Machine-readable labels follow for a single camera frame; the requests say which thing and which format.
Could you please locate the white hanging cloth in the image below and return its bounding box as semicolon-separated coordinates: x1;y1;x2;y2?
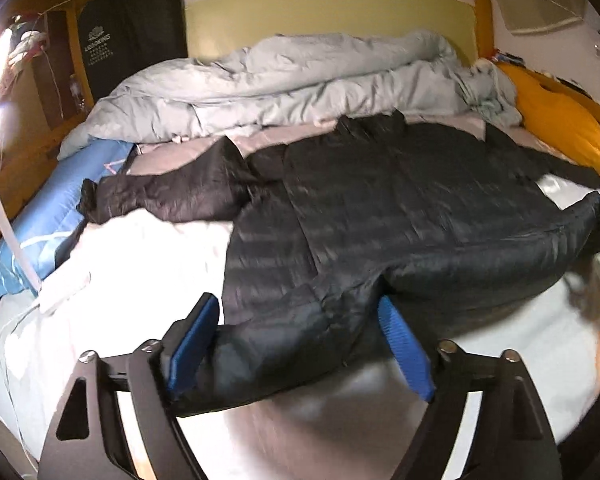
7;15;48;73

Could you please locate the stack of small boxes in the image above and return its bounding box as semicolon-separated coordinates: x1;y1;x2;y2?
492;50;528;66

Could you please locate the yellow pillow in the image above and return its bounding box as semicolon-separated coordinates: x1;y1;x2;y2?
495;60;600;171

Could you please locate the black hanging garment bag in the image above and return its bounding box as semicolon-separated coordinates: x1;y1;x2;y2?
77;0;188;103

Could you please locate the wooden bunk bed frame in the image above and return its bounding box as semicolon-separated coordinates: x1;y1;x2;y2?
0;0;600;221

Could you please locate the black puffer jacket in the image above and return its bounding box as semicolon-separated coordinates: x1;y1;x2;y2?
77;110;600;416

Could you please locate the printed grey bed sheet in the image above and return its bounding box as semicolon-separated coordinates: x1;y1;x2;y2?
0;115;600;480

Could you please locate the blue pillow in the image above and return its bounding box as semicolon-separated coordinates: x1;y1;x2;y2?
0;137;136;303

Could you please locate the grey duvet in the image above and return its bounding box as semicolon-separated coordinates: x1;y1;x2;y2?
57;30;523;161

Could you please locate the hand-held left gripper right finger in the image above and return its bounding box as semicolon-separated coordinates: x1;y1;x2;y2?
377;294;563;480

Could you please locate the white charger cable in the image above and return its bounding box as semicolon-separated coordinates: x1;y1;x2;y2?
0;172;91;311

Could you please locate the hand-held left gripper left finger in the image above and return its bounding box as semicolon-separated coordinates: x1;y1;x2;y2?
36;291;221;480

